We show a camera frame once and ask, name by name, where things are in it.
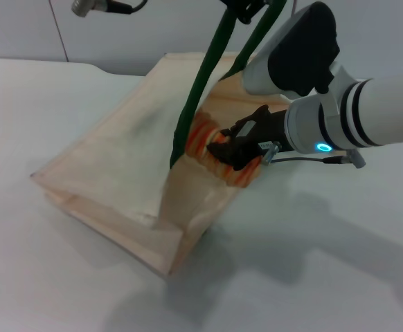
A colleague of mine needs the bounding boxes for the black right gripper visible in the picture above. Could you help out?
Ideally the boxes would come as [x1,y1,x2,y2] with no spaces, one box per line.
[206,106,294,171]

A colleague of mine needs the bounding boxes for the orange striped long bread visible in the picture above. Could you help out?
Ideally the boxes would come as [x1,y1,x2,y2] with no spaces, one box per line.
[186,112,261,190]

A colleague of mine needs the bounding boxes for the cream tote bag green handles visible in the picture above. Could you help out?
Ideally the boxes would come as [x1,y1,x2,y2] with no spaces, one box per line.
[30,0,292,279]

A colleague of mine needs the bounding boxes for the right arm cable with connector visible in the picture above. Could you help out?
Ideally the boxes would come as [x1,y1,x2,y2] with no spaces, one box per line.
[262,140,366,170]

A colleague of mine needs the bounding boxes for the arm cable with connector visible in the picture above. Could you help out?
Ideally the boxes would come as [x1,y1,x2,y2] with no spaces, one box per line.
[71,0,147,17]
[262,140,366,170]

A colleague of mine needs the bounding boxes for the left arm cable with connector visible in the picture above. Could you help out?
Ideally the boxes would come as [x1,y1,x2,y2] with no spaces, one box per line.
[71,0,147,17]

